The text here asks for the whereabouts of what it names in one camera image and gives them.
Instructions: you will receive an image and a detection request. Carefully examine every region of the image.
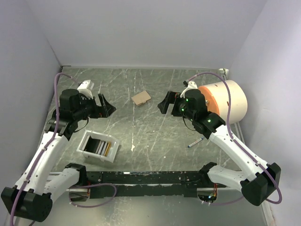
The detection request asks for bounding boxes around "purple cable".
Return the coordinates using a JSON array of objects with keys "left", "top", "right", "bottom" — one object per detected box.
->
[
  {"left": 9, "top": 72, "right": 78, "bottom": 226},
  {"left": 184, "top": 72, "right": 283, "bottom": 204}
]

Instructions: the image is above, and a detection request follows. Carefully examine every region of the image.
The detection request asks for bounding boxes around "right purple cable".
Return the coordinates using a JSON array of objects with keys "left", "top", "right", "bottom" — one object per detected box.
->
[{"left": 184, "top": 72, "right": 283, "bottom": 204}]

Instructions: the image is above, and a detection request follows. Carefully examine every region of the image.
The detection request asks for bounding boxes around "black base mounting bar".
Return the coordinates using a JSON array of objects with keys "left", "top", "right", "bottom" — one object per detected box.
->
[{"left": 84, "top": 171, "right": 214, "bottom": 199}]

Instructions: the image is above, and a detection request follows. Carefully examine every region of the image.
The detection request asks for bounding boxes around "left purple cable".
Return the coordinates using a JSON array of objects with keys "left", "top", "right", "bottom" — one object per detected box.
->
[{"left": 9, "top": 72, "right": 78, "bottom": 226}]

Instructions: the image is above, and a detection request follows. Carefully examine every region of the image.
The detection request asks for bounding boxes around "beige card holder wallet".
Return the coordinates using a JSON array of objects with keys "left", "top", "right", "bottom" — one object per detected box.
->
[{"left": 131, "top": 90, "right": 151, "bottom": 106}]

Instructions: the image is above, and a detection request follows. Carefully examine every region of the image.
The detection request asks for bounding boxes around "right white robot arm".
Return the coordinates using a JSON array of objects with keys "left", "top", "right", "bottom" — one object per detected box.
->
[{"left": 158, "top": 89, "right": 281, "bottom": 206}]

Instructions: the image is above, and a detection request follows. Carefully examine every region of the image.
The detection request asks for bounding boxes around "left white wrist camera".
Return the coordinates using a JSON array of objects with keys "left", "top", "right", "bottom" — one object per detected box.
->
[{"left": 77, "top": 80, "right": 94, "bottom": 98}]

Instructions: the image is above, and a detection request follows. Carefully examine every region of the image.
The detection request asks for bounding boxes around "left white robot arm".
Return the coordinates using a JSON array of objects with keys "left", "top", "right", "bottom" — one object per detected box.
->
[{"left": 1, "top": 89, "right": 116, "bottom": 225}]

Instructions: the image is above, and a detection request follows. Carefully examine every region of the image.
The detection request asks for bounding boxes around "large cream cylinder drum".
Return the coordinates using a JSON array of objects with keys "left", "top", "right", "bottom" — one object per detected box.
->
[{"left": 198, "top": 80, "right": 247, "bottom": 124}]

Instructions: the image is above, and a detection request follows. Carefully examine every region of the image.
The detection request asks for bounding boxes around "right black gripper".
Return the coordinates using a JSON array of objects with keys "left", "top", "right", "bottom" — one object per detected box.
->
[{"left": 158, "top": 90, "right": 196, "bottom": 121}]

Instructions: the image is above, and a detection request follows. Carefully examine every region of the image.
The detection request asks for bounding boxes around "white card tray box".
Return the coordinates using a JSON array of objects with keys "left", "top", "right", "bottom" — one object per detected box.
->
[{"left": 76, "top": 130, "right": 120, "bottom": 163}]

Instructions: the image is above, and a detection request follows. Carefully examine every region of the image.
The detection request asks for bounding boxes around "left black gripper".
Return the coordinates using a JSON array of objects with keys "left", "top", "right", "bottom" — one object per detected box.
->
[{"left": 73, "top": 93, "right": 116, "bottom": 121}]

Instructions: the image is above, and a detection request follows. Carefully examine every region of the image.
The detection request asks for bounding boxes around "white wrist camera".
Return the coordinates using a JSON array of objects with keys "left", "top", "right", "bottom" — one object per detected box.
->
[
  {"left": 77, "top": 80, "right": 94, "bottom": 98},
  {"left": 182, "top": 81, "right": 198, "bottom": 96}
]

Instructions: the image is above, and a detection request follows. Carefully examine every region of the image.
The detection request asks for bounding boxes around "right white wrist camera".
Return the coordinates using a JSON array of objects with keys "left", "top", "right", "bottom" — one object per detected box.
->
[{"left": 182, "top": 81, "right": 198, "bottom": 96}]

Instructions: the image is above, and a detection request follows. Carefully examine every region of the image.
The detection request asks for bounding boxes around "cards stack in tray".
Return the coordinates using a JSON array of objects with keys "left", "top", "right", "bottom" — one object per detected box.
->
[{"left": 91, "top": 139, "right": 111, "bottom": 157}]

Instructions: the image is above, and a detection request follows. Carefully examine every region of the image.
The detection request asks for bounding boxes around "blue white marker pen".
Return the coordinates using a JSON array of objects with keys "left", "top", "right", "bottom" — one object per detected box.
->
[{"left": 187, "top": 137, "right": 204, "bottom": 148}]

